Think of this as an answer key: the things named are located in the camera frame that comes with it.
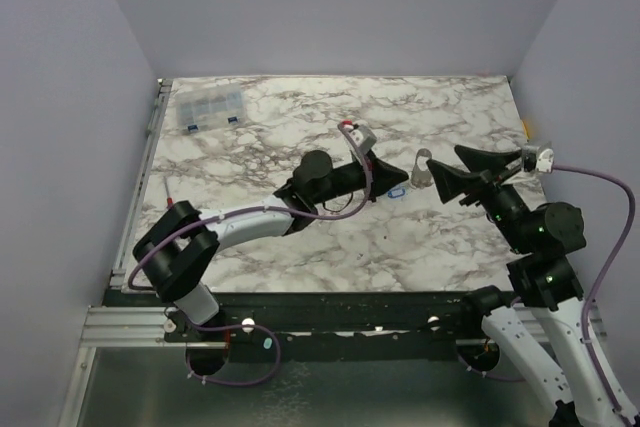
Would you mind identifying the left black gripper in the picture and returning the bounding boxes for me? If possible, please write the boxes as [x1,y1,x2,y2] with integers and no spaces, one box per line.
[313,150,409,207]

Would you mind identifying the blue key tag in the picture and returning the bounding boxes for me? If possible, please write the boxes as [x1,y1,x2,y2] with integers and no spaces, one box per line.
[387,187,407,199]

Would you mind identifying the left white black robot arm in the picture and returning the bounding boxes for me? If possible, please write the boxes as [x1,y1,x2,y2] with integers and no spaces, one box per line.
[131,150,408,342]

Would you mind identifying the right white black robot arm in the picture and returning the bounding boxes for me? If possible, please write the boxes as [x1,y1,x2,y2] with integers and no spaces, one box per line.
[427,145,639,426]

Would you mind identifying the clear plastic compartment box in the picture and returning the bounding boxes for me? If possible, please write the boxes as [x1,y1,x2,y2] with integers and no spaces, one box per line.
[175,85,247,134]

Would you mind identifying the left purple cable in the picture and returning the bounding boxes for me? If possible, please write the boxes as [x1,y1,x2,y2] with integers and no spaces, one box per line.
[127,120,375,388]

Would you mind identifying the purple cable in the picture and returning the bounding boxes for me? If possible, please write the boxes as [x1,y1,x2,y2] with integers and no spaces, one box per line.
[127,120,375,388]
[467,161,635,421]

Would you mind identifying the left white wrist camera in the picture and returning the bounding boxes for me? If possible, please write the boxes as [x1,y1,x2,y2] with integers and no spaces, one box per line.
[349,124,377,155]

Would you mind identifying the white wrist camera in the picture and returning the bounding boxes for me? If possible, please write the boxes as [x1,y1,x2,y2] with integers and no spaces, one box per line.
[521,142,554,174]
[349,124,377,155]

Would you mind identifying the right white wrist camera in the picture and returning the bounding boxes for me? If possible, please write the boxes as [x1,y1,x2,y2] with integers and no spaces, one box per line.
[521,142,554,174]

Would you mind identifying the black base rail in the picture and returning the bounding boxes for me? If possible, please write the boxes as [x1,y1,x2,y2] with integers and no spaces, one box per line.
[164,291,485,363]

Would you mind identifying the blue red handled screwdriver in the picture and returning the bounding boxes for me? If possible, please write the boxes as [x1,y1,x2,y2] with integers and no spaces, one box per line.
[162,177,174,209]

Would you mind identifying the left aluminium side rail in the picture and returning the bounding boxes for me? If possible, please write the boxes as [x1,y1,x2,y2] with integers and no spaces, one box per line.
[111,78,173,278]

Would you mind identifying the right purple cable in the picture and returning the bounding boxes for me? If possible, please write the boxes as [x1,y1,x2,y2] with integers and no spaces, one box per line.
[467,161,635,421]

